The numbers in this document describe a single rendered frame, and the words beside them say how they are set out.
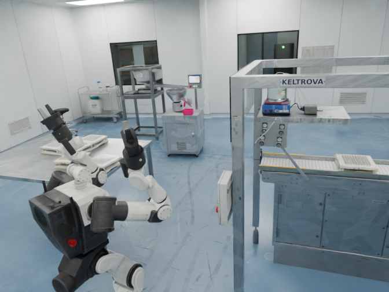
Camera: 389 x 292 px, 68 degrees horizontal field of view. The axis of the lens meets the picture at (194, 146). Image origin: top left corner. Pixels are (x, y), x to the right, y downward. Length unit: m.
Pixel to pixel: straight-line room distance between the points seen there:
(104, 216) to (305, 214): 1.73
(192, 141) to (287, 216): 2.77
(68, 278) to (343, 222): 1.99
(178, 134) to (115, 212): 3.76
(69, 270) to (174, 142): 3.73
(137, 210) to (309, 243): 1.74
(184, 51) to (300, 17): 2.77
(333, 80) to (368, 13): 6.22
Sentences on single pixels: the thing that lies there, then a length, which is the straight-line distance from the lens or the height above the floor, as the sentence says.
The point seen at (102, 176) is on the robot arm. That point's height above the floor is 1.18.
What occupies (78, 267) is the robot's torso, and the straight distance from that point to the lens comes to 1.60.
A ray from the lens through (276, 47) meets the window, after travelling 7.39.
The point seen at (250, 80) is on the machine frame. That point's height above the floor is 1.73.
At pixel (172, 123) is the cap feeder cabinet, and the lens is 4.98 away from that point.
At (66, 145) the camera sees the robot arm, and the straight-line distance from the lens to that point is 1.72.
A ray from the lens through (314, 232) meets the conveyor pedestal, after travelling 2.68.
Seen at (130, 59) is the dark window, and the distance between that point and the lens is 8.17.
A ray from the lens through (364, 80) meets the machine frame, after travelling 1.50.
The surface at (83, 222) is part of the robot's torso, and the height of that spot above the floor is 1.19.
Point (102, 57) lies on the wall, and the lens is 8.54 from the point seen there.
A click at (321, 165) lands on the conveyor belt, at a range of 2.52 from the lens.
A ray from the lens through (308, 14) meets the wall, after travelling 7.44.
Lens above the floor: 1.93
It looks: 20 degrees down
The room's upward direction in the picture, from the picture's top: 3 degrees counter-clockwise
